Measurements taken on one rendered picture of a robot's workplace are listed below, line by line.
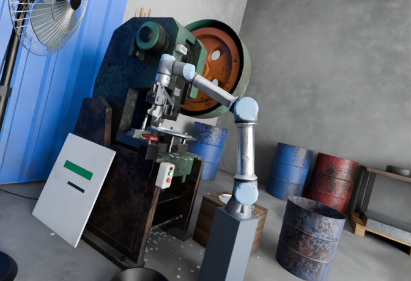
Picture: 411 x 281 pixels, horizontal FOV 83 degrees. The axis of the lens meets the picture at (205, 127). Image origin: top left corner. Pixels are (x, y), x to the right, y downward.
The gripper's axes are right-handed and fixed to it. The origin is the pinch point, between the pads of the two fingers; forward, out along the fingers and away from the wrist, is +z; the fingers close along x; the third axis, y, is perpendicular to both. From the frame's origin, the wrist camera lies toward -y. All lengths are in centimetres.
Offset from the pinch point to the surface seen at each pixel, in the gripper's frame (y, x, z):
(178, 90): -31.8, -17.1, -22.5
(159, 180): -5.2, 9.2, 32.1
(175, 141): -31.3, -7.5, 12.5
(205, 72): -65, -21, -45
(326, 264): -101, 95, 71
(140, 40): 1, -27, -44
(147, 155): 2.4, 3.1, 19.6
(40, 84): 5, -135, -2
